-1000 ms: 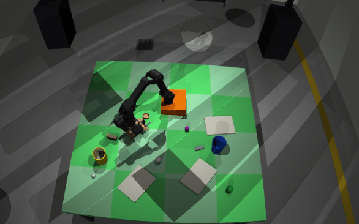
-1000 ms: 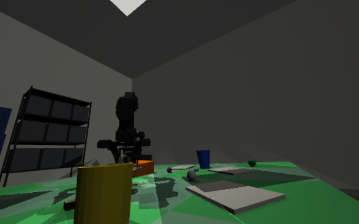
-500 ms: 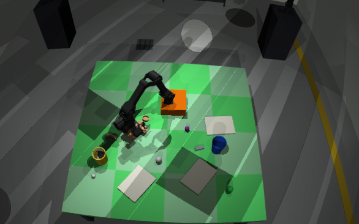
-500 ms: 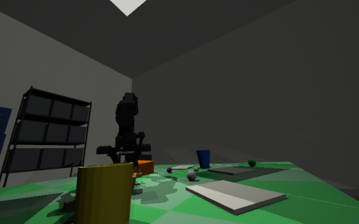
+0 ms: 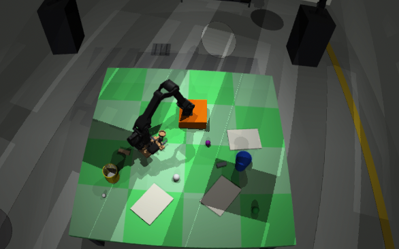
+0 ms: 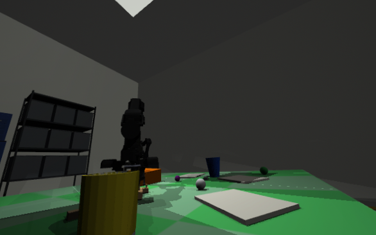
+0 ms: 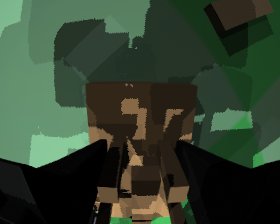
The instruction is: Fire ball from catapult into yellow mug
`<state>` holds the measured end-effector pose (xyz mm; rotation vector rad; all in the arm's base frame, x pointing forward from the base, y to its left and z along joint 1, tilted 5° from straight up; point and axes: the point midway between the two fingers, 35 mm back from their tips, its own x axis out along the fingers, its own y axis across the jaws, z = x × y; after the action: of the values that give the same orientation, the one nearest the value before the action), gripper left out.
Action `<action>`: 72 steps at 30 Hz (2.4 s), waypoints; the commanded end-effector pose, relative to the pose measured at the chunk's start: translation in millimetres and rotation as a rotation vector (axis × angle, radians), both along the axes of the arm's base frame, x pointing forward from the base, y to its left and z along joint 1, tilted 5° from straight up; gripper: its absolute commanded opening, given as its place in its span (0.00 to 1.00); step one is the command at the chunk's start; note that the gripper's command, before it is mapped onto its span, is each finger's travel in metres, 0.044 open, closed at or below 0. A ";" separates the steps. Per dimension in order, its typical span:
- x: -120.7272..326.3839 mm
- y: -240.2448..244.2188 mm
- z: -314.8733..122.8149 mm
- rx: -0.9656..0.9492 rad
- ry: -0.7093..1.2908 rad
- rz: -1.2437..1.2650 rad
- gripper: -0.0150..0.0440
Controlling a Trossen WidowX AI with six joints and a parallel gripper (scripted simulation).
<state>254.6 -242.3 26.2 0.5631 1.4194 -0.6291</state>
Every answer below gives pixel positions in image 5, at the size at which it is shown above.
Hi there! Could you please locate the dark green ball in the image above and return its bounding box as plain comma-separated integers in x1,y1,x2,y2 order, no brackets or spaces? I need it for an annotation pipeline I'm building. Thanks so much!
251,207,259,214

